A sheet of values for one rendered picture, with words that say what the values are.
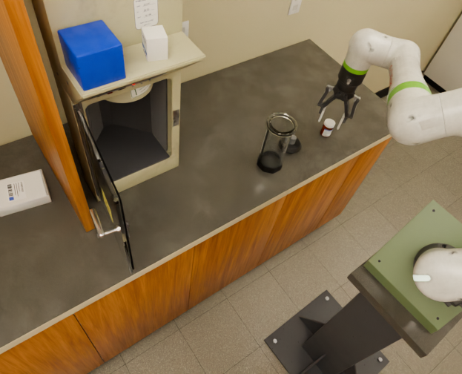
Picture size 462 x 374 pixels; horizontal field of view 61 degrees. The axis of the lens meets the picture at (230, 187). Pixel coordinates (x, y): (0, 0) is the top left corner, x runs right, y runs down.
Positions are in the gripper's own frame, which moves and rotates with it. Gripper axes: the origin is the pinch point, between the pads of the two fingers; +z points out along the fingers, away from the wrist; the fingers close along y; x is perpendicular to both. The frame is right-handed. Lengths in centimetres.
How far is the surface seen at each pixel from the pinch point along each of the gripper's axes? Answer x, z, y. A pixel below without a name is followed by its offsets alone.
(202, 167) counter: -43, 9, -37
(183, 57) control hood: -57, -48, -39
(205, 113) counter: -16, 9, -49
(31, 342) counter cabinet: -119, 25, -56
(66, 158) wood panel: -85, -28, -57
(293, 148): -18.5, 5.2, -8.9
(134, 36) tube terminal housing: -59, -50, -52
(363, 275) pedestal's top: -57, 9, 31
